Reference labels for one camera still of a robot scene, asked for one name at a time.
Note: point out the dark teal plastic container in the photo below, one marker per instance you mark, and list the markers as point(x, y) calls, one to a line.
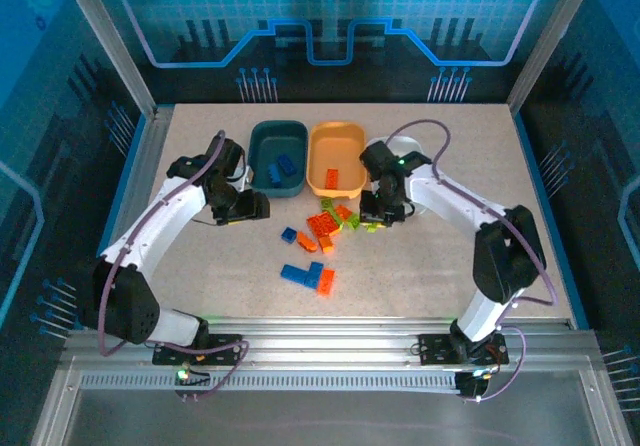
point(270, 141)

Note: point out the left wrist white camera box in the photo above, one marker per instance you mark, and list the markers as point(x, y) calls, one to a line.
point(241, 178)

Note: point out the white plastic container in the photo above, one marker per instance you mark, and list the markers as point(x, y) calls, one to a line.
point(407, 146)

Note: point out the orange plastic container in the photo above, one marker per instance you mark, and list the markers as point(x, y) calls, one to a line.
point(332, 151)

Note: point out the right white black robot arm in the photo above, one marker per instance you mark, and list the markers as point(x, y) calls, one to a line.
point(450, 196)

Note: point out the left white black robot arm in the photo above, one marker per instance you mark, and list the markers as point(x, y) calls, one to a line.
point(150, 226)

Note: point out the right aluminium frame post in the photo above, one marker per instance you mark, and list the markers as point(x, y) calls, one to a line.
point(550, 41)

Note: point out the grey metal front frame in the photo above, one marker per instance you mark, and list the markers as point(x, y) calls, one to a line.
point(320, 416)

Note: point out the rounded blue lego brick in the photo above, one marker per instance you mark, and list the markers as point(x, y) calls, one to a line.
point(274, 175)

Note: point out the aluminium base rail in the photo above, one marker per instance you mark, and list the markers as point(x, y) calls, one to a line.
point(325, 336)

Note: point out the right black controller box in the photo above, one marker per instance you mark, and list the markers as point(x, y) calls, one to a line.
point(467, 383)

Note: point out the aluminium side rail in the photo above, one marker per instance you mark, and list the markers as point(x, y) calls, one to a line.
point(142, 176)

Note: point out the small green lego brick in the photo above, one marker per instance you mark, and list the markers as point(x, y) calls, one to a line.
point(326, 204)
point(353, 222)

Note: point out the left black controller board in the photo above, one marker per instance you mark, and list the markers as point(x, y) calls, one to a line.
point(192, 378)

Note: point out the blue printed side panel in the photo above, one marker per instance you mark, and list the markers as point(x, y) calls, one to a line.
point(40, 166)
point(600, 166)

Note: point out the aluminium frame post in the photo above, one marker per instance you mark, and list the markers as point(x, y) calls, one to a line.
point(550, 41)
point(110, 41)

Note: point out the small dark blue lego brick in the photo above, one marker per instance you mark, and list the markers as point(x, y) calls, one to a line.
point(288, 235)

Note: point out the long green lego brick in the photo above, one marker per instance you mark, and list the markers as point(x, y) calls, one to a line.
point(338, 221)

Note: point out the large orange lego plate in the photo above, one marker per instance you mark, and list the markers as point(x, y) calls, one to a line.
point(321, 224)

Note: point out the blue circuit print back panel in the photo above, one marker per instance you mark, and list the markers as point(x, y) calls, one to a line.
point(200, 6)

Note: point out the small orange lego brick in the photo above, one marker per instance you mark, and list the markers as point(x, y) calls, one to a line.
point(326, 245)

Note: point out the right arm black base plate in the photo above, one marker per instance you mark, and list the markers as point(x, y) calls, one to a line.
point(435, 350)

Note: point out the left aluminium frame post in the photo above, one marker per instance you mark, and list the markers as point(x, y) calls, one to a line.
point(110, 41)

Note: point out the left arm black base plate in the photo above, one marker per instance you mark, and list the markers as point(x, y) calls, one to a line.
point(220, 351)

